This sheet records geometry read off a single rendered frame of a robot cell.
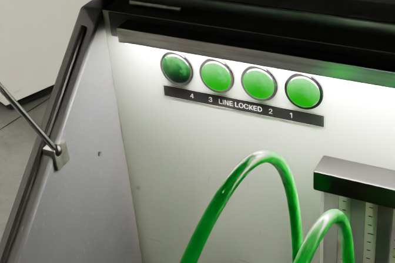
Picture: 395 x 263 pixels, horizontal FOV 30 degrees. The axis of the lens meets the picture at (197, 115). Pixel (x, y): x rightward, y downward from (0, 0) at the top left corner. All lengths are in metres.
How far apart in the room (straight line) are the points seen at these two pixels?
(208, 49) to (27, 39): 2.78
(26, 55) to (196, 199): 2.64
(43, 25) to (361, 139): 2.87
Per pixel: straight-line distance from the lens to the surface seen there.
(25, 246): 0.99
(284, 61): 0.88
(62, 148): 0.99
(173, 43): 0.94
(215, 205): 0.68
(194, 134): 1.04
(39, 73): 3.75
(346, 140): 0.94
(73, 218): 1.06
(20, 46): 3.65
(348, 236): 0.83
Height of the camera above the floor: 1.84
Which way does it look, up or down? 32 degrees down
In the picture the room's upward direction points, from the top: 5 degrees counter-clockwise
